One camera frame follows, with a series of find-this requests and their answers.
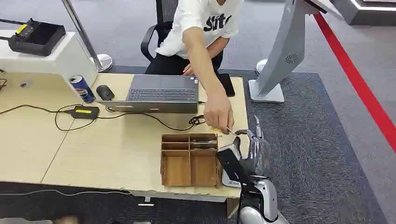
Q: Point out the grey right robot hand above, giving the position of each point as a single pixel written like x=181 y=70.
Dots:
x=258 y=154

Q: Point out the person's left hand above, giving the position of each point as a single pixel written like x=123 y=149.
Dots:
x=188 y=70

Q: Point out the person's right hand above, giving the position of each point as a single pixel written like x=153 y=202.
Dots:
x=218 y=112

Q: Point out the white card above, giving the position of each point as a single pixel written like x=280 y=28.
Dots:
x=232 y=131

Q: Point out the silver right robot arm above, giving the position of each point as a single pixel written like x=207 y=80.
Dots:
x=263 y=201

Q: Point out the black smartphone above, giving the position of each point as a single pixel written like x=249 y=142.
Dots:
x=227 y=85

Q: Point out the card stack in box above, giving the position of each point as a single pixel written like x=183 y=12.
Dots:
x=202 y=142

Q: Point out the grey laptop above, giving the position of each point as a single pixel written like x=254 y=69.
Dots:
x=161 y=92

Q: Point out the person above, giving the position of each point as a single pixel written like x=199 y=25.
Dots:
x=198 y=28

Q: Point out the black office chair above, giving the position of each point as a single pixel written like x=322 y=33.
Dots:
x=161 y=28

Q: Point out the dark grey carpet mat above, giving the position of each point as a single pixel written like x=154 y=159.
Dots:
x=309 y=154

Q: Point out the wooden card box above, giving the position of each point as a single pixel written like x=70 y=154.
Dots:
x=188 y=167

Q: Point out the white round stand base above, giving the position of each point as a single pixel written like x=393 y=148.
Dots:
x=260 y=65

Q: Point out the black computer mouse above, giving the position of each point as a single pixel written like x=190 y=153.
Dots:
x=105 y=92

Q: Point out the grey kiosk stand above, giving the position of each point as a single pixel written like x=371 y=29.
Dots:
x=284 y=49

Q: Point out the chrome stanchion pole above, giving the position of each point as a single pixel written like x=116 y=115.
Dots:
x=89 y=43

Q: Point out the blue drink can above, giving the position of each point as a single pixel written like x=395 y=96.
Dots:
x=83 y=89

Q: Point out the black power adapter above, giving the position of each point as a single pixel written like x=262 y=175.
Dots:
x=85 y=112

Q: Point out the white cabinet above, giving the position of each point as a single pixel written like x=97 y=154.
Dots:
x=58 y=61

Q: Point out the black remote controller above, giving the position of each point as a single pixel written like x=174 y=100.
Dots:
x=37 y=38

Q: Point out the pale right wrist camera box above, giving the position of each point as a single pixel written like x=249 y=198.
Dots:
x=229 y=181

